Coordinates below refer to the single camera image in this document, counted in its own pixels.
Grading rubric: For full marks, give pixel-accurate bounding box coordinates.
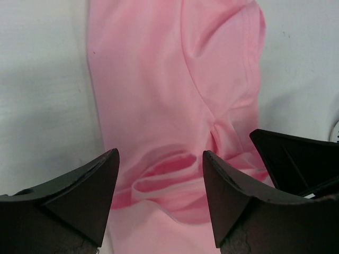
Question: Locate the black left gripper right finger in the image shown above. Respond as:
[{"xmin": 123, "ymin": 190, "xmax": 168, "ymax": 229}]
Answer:
[{"xmin": 203, "ymin": 151, "xmax": 338, "ymax": 253}]

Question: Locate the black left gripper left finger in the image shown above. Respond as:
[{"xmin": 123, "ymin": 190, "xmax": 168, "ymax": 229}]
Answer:
[{"xmin": 1, "ymin": 149, "xmax": 120, "ymax": 253}]

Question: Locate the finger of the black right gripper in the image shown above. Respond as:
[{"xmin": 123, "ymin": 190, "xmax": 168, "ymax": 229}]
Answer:
[{"xmin": 249, "ymin": 129, "xmax": 338, "ymax": 197}]

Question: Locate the pink t shirt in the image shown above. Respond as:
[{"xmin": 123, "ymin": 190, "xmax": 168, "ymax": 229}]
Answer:
[{"xmin": 87, "ymin": 1, "xmax": 269, "ymax": 253}]

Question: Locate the white plastic laundry basket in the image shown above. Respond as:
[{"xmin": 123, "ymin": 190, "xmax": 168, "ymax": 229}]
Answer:
[{"xmin": 328, "ymin": 122, "xmax": 339, "ymax": 143}]

